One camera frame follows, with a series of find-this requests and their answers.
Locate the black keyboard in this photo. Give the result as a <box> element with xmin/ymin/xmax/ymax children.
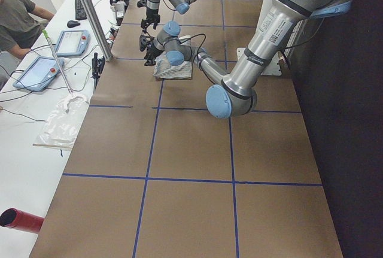
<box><xmin>74</xmin><ymin>0</ymin><xmax>87</xmax><ymax>20</ymax></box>

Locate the far blue teach pendant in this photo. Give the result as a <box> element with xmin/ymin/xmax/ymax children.
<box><xmin>55</xmin><ymin>30</ymin><xmax>90</xmax><ymax>57</ymax></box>

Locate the blue white striped polo shirt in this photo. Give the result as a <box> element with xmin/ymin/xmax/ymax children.
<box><xmin>153</xmin><ymin>31</ymin><xmax>193</xmax><ymax>80</ymax></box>

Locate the clear plastic bag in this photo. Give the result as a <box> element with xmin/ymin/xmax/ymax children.
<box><xmin>34</xmin><ymin>99</ymin><xmax>89</xmax><ymax>149</ymax></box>

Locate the red cylinder tube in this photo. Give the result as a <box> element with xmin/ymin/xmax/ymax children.
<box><xmin>1</xmin><ymin>208</ymin><xmax>44</xmax><ymax>234</ymax></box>

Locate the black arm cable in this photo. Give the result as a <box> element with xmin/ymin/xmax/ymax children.
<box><xmin>176</xmin><ymin>33</ymin><xmax>207</xmax><ymax>61</ymax></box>

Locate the near blue teach pendant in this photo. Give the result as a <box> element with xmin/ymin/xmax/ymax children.
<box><xmin>13</xmin><ymin>56</ymin><xmax>60</xmax><ymax>92</ymax></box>

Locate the reacher grabber stick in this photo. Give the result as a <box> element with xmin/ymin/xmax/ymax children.
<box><xmin>42</xmin><ymin>30</ymin><xmax>88</xmax><ymax>113</ymax></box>

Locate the black computer mouse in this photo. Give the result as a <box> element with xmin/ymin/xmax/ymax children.
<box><xmin>66</xmin><ymin>20</ymin><xmax>80</xmax><ymax>28</ymax></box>

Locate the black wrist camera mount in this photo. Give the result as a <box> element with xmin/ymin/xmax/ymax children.
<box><xmin>137</xmin><ymin>0</ymin><xmax>147</xmax><ymax>8</ymax></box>
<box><xmin>139</xmin><ymin>30</ymin><xmax>154</xmax><ymax>52</ymax></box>

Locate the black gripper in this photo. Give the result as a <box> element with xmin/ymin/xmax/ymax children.
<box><xmin>144</xmin><ymin>43</ymin><xmax>163</xmax><ymax>66</ymax></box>
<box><xmin>141</xmin><ymin>8</ymin><xmax>160</xmax><ymax>31</ymax></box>

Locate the black tool on table edge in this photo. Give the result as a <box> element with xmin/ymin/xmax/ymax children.
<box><xmin>92</xmin><ymin>52</ymin><xmax>105</xmax><ymax>92</ymax></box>

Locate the person in green shirt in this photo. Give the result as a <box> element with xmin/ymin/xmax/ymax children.
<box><xmin>1</xmin><ymin>0</ymin><xmax>54</xmax><ymax>59</ymax></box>

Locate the aluminium frame post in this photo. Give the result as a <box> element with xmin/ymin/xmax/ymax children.
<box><xmin>80</xmin><ymin>0</ymin><xmax>113</xmax><ymax>62</ymax></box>

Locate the blue teach pendant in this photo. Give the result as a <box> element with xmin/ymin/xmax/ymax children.
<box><xmin>13</xmin><ymin>56</ymin><xmax>60</xmax><ymax>92</ymax></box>
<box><xmin>55</xmin><ymin>30</ymin><xmax>90</xmax><ymax>57</ymax></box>

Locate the white pillar mount base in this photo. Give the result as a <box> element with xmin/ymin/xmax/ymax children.
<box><xmin>236</xmin><ymin>47</ymin><xmax>282</xmax><ymax>76</ymax></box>

